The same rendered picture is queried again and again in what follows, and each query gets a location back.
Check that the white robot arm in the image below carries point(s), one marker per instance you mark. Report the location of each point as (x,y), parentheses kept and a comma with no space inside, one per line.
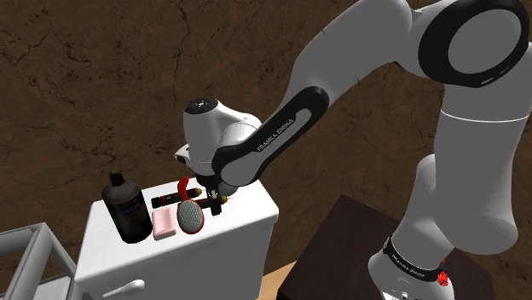
(469,174)

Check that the pink soap bar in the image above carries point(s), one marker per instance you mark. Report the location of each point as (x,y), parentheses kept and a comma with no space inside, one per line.
(163,223)

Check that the black bottle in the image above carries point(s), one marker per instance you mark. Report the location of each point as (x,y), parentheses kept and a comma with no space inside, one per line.
(129,212)

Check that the grey metal frame shelf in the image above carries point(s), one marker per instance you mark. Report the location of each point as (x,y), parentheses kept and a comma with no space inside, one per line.
(35,253)

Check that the black and red marker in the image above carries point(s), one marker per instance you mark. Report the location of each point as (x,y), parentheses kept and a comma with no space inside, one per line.
(204,202)
(166,200)

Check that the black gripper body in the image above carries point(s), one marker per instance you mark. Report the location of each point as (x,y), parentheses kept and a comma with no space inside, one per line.
(205,181)

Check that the red brush with grey pad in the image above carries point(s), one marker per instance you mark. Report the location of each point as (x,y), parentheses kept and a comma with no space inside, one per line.
(190,215)

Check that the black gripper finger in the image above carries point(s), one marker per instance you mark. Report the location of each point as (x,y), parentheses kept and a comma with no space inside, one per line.
(215,206)

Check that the white toilet tank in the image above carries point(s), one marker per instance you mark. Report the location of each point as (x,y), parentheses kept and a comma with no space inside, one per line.
(232,245)

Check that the dark robot stand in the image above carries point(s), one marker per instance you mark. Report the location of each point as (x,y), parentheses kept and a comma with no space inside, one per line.
(332,257)

